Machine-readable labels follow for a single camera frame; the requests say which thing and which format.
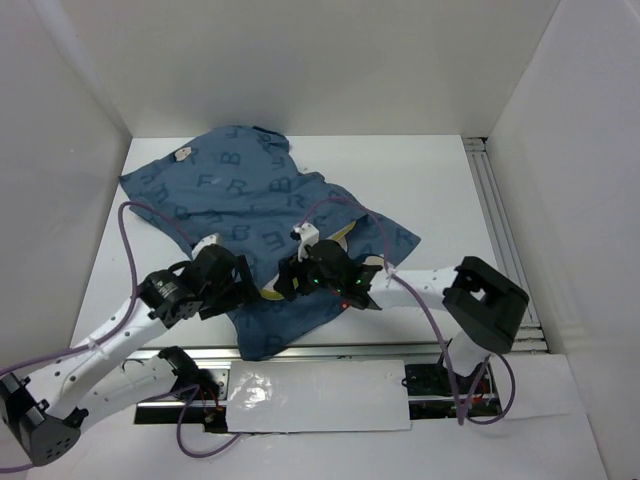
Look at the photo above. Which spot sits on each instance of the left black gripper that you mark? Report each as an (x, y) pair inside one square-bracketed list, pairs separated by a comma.
[(240, 294)]

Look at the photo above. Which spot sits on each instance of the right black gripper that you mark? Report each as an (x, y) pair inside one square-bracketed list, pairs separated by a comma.
[(290, 267)]

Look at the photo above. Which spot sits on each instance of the white pillow yellow edge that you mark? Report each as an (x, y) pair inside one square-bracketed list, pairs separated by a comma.
[(345, 235)]

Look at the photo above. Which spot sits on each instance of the blue cartoon print pillowcase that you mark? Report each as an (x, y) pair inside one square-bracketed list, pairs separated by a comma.
[(241, 183)]

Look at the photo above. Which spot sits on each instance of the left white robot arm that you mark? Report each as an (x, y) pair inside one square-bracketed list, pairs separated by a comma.
[(48, 410)]

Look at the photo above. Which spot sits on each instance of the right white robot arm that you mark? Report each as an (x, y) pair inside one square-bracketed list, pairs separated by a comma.
[(488, 307)]

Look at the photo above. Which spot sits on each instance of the white cover plate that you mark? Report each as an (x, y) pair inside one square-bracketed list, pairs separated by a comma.
[(317, 396)]

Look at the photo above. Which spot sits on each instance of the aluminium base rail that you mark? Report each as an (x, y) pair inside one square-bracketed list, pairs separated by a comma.
[(428, 397)]

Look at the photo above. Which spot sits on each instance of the aluminium side rail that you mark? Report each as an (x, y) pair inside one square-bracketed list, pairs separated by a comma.
[(501, 236)]

